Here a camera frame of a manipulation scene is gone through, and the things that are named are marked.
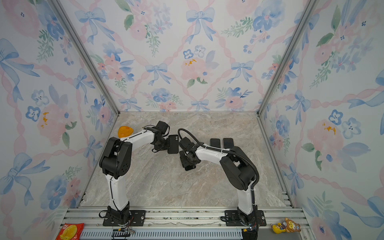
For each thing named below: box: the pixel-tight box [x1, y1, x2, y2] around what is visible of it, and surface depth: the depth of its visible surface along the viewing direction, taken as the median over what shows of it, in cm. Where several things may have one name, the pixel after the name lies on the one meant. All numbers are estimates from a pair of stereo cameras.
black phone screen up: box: [223, 138, 234, 149], surface depth 105 cm
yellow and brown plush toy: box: [270, 217, 301, 234], surface depth 71 cm
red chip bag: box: [56, 223, 85, 240], surface depth 71 cm
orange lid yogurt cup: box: [117, 126, 134, 138], surface depth 97 cm
